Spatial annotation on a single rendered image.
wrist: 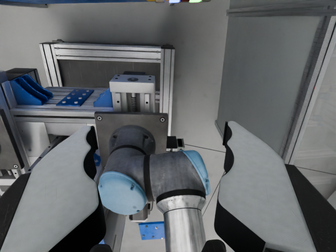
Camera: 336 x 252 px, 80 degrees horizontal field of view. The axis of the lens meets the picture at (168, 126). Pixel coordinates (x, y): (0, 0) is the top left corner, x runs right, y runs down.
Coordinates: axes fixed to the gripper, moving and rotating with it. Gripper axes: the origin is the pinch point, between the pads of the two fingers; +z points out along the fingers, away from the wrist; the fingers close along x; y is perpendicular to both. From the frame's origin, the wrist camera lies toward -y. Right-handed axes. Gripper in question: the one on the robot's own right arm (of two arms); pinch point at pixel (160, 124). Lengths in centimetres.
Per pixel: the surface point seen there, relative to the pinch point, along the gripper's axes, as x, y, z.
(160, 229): -8, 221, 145
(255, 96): 46, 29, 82
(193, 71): 25, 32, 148
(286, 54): 46, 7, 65
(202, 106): 34, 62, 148
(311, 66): 46, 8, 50
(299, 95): 45, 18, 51
